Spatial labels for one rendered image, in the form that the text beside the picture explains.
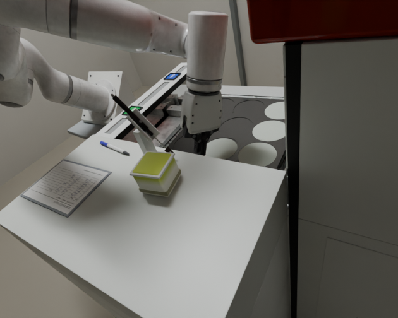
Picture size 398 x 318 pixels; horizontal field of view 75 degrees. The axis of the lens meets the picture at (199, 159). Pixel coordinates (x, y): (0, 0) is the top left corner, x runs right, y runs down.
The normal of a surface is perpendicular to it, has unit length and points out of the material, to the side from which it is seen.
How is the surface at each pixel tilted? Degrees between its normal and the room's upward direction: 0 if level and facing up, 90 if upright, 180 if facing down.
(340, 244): 90
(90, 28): 106
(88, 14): 79
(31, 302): 0
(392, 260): 90
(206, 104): 89
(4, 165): 90
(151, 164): 0
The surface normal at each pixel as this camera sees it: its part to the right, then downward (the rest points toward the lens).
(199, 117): 0.49, 0.47
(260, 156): -0.23, -0.74
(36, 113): 0.79, 0.23
